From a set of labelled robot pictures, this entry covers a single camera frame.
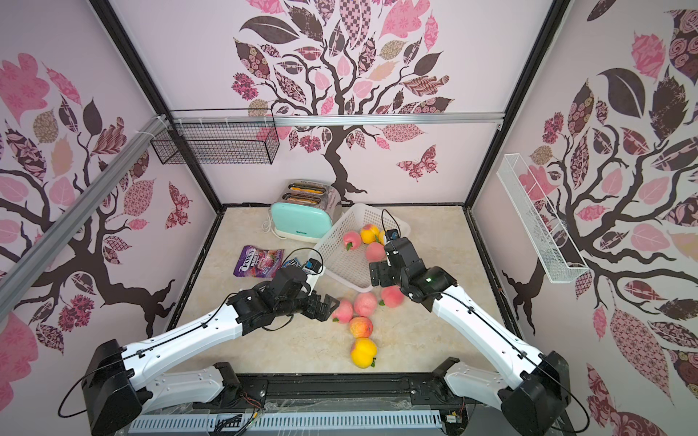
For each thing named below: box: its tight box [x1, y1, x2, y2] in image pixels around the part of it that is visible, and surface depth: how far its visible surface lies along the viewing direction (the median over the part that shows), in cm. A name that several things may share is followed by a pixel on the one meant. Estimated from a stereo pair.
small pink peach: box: [365, 241, 387, 263], surface depth 102 cm
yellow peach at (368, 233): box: [359, 223, 380, 245], surface depth 105 cm
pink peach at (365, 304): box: [354, 291, 379, 318], surface depth 85 cm
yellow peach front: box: [350, 336, 378, 369], surface depth 78 cm
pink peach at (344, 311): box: [332, 297, 354, 324], surface depth 85 cm
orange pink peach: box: [349, 316, 374, 339], surface depth 83 cm
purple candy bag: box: [233, 245, 285, 278], surface depth 102 cm
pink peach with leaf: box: [342, 230, 361, 252], surface depth 103 cm
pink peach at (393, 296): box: [381, 285, 405, 308], surface depth 89 cm
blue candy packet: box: [281, 257, 303, 269], surface depth 102 cm
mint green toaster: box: [269, 178, 343, 243], surface depth 102 cm
